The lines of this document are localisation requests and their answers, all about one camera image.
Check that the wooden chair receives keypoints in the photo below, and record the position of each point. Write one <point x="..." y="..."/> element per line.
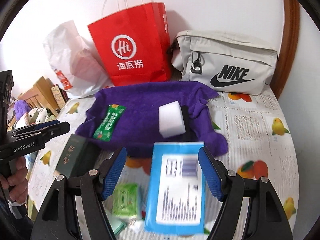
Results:
<point x="40" y="96"/>

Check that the dark green gold tea box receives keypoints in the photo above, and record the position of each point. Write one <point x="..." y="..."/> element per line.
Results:
<point x="78" y="157"/>

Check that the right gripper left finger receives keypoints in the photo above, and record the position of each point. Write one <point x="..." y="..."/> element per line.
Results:
<point x="58" y="217"/>

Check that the fruit print tablecloth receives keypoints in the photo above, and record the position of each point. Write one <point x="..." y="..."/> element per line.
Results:
<point x="245" y="121"/>

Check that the plush toys pile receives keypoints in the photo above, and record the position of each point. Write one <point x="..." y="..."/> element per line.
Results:
<point x="23" y="115"/>

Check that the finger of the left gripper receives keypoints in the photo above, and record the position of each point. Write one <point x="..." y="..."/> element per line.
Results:
<point x="41" y="135"/>
<point x="35" y="127"/>

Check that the beige Nike pouch bag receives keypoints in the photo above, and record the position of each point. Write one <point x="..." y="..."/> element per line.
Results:
<point x="224" y="61"/>

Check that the white Miniso plastic bag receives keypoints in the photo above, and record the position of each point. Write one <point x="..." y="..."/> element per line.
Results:
<point x="78" y="72"/>

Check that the white sponge block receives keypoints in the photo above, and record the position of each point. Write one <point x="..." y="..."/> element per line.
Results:
<point x="171" y="121"/>

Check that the left hand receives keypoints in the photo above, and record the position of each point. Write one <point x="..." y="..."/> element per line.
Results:
<point x="17" y="184"/>

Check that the purple towel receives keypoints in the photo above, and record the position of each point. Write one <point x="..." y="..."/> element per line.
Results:
<point x="138" y="127"/>

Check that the blue tissue pack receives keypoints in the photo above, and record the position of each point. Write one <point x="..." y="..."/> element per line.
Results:
<point x="176" y="193"/>

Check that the red Haidilao paper bag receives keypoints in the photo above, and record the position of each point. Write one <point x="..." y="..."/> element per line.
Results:
<point x="133" y="44"/>

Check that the green wet wipes pack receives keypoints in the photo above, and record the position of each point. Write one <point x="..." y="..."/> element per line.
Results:
<point x="126" y="201"/>

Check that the green snack packet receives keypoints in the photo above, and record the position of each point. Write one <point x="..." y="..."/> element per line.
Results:
<point x="106" y="128"/>

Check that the brown wooden door frame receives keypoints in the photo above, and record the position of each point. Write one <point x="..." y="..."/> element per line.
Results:
<point x="288" y="48"/>

